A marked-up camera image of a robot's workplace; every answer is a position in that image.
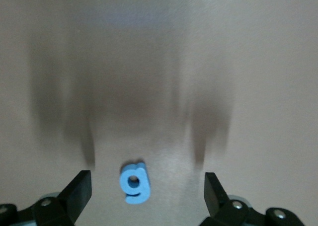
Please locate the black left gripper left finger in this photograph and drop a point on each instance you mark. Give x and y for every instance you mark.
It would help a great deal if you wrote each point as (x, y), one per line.
(74, 198)

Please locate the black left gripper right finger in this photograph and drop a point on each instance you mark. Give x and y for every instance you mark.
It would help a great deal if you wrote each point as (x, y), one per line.
(223, 211)

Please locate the blue foam letter g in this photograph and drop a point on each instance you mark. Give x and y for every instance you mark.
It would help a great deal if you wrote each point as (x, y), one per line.
(144, 186)

